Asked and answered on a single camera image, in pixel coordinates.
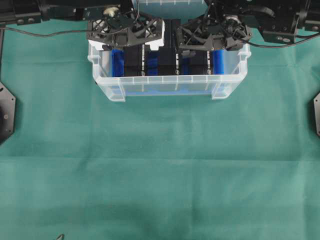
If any black cable right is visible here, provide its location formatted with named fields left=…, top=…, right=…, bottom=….
left=247, top=32, right=320, bottom=48

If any dark pointed object bottom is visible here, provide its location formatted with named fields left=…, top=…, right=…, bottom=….
left=56, top=234, right=65, bottom=240

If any black cable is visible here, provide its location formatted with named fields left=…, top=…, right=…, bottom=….
left=247, top=32, right=320, bottom=48
left=0, top=26, right=88, bottom=37

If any black cable left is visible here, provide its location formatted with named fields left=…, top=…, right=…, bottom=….
left=0, top=26, right=88, bottom=37

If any green table cloth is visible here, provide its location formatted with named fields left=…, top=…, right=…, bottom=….
left=0, top=31, right=320, bottom=240

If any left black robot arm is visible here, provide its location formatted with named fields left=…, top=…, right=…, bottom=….
left=0, top=0, right=165, bottom=51

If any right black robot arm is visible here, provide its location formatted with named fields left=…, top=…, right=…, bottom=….
left=175, top=0, right=320, bottom=52

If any black realsense box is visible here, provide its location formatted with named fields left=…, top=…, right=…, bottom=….
left=188, top=50, right=213, bottom=75
left=157, top=19, right=181, bottom=76
left=124, top=44, right=145, bottom=77

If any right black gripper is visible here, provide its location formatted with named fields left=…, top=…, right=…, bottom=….
left=175, top=16, right=251, bottom=57

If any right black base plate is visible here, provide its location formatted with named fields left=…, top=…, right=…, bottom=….
left=313, top=92, right=320, bottom=136

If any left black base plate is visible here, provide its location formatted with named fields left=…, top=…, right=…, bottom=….
left=0, top=82, right=16, bottom=144

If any blue foam liner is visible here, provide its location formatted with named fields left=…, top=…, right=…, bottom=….
left=111, top=48, right=228, bottom=98

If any clear plastic storage case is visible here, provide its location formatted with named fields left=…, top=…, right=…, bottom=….
left=87, top=0, right=251, bottom=103

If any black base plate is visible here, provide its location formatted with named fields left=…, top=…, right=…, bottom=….
left=313, top=92, right=320, bottom=136
left=0, top=82, right=16, bottom=144

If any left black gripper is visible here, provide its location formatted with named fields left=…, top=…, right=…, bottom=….
left=86, top=14, right=163, bottom=51

